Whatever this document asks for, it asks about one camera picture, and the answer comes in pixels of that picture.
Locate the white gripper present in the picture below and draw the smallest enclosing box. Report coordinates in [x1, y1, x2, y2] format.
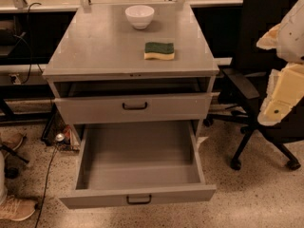
[256, 0, 304, 126]

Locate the green and yellow sponge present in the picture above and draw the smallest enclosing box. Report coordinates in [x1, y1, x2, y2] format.
[144, 42, 175, 60]

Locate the closed grey top drawer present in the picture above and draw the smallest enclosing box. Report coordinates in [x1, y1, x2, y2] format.
[55, 93, 211, 124]

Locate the grey drawer cabinet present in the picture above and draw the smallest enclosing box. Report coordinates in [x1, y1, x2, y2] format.
[42, 2, 220, 210]

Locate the open grey middle drawer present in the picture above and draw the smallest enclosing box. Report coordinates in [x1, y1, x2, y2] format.
[60, 121, 216, 209]

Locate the black office chair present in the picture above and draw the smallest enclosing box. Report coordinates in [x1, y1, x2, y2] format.
[204, 0, 304, 170]

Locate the white ceramic bowl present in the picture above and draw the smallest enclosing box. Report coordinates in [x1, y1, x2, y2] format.
[124, 5, 155, 29]

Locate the tan sneaker upper left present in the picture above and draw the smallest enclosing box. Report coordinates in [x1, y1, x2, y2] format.
[3, 133, 25, 150]

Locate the tan sneaker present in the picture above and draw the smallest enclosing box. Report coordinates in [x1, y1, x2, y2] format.
[3, 133, 25, 150]
[0, 195, 37, 221]

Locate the tan sneaker lower left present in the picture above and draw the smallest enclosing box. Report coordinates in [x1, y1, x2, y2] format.
[0, 195, 37, 221]

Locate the black wire basket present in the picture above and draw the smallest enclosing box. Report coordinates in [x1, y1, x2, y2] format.
[41, 106, 79, 152]

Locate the black floor cable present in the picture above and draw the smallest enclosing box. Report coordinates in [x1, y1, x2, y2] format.
[33, 144, 60, 228]

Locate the black power cable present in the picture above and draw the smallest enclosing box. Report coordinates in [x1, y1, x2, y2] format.
[13, 2, 45, 85]

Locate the wall power outlet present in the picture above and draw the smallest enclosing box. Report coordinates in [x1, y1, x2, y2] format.
[10, 74, 21, 85]

